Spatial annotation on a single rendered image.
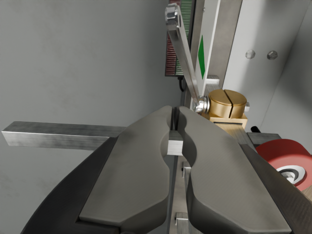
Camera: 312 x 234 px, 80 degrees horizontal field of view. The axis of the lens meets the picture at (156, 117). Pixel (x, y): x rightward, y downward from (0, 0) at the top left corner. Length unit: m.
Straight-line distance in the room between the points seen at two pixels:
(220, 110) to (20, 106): 1.47
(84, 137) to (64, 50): 0.98
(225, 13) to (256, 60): 0.17
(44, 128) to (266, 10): 0.48
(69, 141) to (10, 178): 1.94
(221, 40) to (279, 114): 0.25
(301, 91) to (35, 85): 1.36
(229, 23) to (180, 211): 0.59
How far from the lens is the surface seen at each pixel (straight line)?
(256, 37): 0.51
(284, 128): 0.53
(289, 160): 0.29
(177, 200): 0.69
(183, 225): 0.73
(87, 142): 0.31
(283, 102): 0.54
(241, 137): 0.25
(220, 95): 0.27
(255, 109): 0.58
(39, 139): 0.35
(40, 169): 1.97
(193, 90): 0.19
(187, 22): 0.38
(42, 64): 1.35
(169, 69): 0.40
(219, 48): 0.40
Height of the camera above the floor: 1.08
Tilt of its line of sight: 57 degrees down
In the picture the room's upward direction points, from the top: 174 degrees counter-clockwise
